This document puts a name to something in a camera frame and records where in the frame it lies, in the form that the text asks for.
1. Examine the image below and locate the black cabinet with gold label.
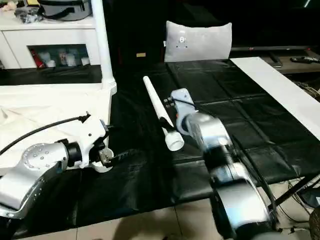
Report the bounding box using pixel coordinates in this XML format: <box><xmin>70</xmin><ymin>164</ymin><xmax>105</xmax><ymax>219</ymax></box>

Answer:
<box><xmin>104</xmin><ymin>0</ymin><xmax>169</xmax><ymax>66</ymax></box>

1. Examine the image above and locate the white flat board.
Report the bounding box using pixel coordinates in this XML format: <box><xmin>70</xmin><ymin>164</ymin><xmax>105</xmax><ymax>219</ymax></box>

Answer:
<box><xmin>229</xmin><ymin>56</ymin><xmax>320</xmax><ymax>141</ymax></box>

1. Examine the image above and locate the white plastic table leg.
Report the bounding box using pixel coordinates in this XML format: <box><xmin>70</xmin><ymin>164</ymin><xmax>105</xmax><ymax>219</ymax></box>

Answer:
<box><xmin>90</xmin><ymin>0</ymin><xmax>118</xmax><ymax>95</ymax></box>
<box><xmin>141</xmin><ymin>75</ymin><xmax>186</xmax><ymax>152</ymax></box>

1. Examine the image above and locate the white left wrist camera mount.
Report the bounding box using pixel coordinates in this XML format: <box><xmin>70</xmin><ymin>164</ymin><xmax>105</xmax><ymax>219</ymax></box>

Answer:
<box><xmin>74</xmin><ymin>115</ymin><xmax>110</xmax><ymax>170</ymax></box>

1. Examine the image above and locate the black floor stand bar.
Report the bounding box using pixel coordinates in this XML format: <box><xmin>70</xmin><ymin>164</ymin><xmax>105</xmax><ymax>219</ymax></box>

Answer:
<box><xmin>273</xmin><ymin>174</ymin><xmax>320</xmax><ymax>206</ymax></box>

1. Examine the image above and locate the black round helmet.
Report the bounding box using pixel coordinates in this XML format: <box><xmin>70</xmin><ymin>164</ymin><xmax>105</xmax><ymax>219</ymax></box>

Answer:
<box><xmin>38</xmin><ymin>0</ymin><xmax>93</xmax><ymax>22</ymax></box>

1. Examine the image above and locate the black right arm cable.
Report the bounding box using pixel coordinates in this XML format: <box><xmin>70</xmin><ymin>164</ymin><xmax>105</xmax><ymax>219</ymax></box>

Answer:
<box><xmin>171</xmin><ymin>96</ymin><xmax>281</xmax><ymax>231</ymax></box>

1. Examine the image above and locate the white plastic table top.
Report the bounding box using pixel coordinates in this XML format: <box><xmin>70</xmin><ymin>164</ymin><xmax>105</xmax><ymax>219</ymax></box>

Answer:
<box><xmin>0</xmin><ymin>81</ymin><xmax>118</xmax><ymax>174</ymax></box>

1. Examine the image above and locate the grey cushion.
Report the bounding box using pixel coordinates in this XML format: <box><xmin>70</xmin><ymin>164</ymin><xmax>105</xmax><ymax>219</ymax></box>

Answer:
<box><xmin>163</xmin><ymin>20</ymin><xmax>233</xmax><ymax>64</ymax></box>

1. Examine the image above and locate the white sideboard cabinet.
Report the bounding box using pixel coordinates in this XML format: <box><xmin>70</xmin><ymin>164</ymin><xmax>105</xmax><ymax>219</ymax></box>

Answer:
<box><xmin>0</xmin><ymin>0</ymin><xmax>104</xmax><ymax>70</ymax></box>

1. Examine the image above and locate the small pink plush toy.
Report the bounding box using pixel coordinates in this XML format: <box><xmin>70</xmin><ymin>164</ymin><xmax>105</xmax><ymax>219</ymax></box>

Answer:
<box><xmin>0</xmin><ymin>0</ymin><xmax>15</xmax><ymax>13</ymax></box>

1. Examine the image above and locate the red packet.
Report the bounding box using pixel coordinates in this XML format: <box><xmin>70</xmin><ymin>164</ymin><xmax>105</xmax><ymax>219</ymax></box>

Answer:
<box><xmin>30</xmin><ymin>48</ymin><xmax>45</xmax><ymax>69</ymax></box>

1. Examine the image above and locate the black work mat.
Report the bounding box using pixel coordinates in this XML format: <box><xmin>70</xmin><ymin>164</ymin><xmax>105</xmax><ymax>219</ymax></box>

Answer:
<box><xmin>0</xmin><ymin>58</ymin><xmax>320</xmax><ymax>236</ymax></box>

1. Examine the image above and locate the black remote control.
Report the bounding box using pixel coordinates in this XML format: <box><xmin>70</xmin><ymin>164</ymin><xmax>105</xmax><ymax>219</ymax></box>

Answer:
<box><xmin>289</xmin><ymin>55</ymin><xmax>320</xmax><ymax>65</ymax></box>

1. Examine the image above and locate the black crumpled bundle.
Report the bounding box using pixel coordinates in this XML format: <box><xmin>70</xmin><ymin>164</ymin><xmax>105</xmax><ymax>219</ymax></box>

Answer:
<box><xmin>13</xmin><ymin>6</ymin><xmax>44</xmax><ymax>25</ymax></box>

